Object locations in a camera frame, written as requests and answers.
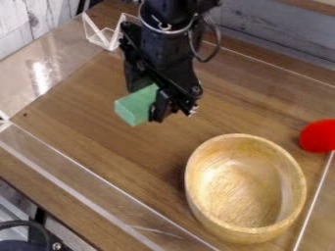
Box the red fuzzy ball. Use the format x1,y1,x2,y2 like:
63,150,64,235
301,119,335,153

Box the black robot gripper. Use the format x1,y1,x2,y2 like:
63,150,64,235
119,22,203,123

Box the black device with cable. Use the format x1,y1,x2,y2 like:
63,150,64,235
0,219,74,251

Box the clear acrylic corner bracket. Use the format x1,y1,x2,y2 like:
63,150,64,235
82,13,126,52

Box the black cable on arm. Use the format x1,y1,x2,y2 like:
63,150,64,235
187,14,223,64

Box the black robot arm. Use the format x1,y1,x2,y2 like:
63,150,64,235
115,0,223,126

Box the brown wooden bowl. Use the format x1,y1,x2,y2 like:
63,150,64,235
185,133,307,244

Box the green rectangular block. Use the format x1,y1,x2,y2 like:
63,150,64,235
114,84,159,126

